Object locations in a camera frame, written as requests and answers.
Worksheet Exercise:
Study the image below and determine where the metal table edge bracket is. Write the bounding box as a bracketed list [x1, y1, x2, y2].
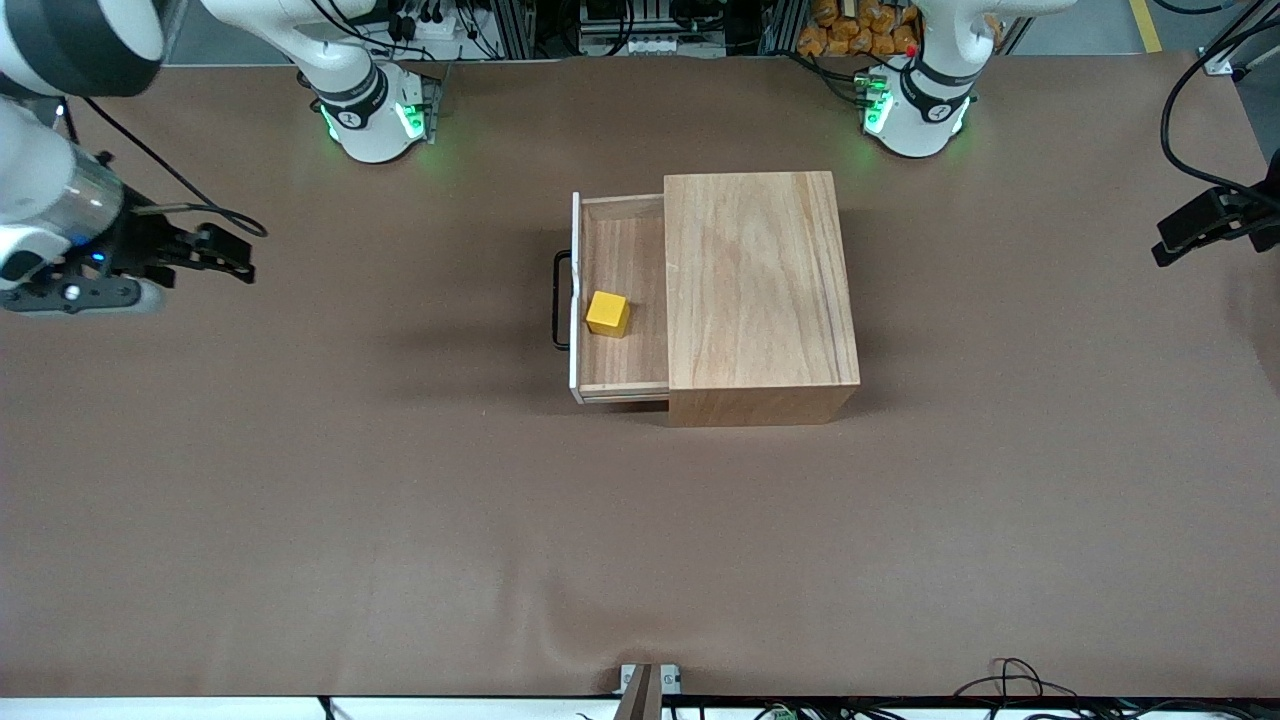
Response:
[617, 662, 684, 720]

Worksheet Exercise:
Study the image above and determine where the white-fronted drawer with black handle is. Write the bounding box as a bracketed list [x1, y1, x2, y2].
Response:
[552, 190, 671, 405]

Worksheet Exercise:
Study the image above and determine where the bag of orange items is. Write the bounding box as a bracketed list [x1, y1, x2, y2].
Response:
[797, 0, 923, 59]

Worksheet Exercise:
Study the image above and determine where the white power strip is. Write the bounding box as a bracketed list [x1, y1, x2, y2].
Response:
[385, 0, 451, 46]

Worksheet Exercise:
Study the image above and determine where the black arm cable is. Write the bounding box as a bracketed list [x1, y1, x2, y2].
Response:
[60, 95, 269, 241]
[1160, 20, 1280, 196]

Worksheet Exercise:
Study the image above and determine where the wooden drawer cabinet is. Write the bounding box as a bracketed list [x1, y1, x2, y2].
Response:
[664, 171, 863, 429]

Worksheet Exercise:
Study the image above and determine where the yellow cube block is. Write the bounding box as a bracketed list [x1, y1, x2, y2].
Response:
[585, 290, 631, 339]

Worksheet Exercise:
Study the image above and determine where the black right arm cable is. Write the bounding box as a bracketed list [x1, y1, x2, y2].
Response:
[60, 95, 269, 241]

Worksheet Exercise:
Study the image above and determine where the brown table cover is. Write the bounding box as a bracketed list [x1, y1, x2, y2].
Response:
[0, 52, 1280, 699]

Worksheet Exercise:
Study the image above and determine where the aluminium frame extrusion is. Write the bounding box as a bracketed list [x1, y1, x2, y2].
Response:
[1198, 0, 1280, 77]

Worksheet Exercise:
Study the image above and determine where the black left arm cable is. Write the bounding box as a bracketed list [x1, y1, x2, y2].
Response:
[1160, 20, 1280, 196]

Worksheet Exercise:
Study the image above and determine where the black cable bundle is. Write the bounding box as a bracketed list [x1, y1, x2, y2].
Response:
[955, 657, 1280, 720]

